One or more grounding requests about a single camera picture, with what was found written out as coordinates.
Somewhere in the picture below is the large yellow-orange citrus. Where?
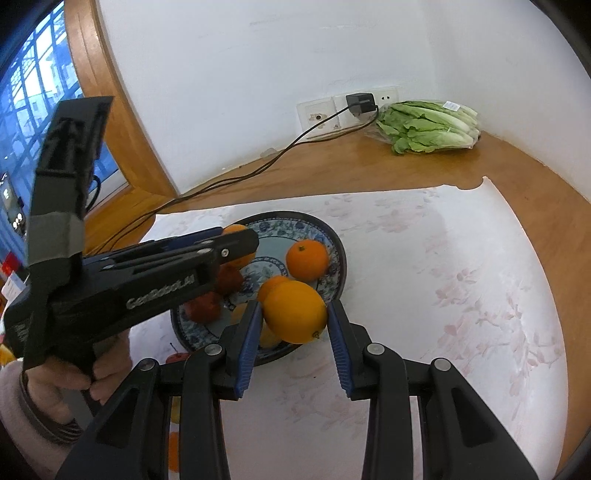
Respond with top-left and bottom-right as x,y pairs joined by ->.
263,280 -> 328,345

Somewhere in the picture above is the wooden window frame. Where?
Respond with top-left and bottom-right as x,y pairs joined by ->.
0,0 -> 180,222

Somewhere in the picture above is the brown longan fruit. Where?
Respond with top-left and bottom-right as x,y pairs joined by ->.
259,322 -> 281,349
170,396 -> 180,424
230,302 -> 249,325

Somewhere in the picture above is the black power cable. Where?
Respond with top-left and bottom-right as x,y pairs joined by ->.
82,104 -> 381,255

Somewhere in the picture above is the brown longan fruit front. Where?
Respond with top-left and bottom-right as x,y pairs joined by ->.
170,396 -> 180,424

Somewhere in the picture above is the small grey wall stub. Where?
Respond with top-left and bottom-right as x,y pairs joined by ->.
259,148 -> 279,159

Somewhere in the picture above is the white wall socket plate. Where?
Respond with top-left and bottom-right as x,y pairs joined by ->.
295,85 -> 400,139

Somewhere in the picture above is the bagged green lettuce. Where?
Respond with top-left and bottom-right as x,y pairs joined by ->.
375,100 -> 481,155

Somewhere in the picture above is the large orange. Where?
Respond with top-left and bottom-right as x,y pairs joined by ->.
168,431 -> 179,473

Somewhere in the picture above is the small orange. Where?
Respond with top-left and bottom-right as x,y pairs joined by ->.
221,223 -> 257,271

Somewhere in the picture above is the black power adapter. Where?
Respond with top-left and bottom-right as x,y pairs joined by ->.
346,92 -> 377,117

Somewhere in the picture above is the person left hand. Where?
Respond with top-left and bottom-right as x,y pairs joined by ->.
24,329 -> 132,408

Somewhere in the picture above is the blue floral ceramic plate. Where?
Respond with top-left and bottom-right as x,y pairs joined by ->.
171,211 -> 348,351

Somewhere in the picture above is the red apple front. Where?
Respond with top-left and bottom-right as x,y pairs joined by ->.
183,291 -> 222,324

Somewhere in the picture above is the red apple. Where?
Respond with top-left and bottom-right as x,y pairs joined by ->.
214,264 -> 243,297
165,343 -> 190,364
183,291 -> 222,324

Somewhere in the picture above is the white floral table mat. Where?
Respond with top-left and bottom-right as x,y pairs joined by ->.
147,181 -> 568,479

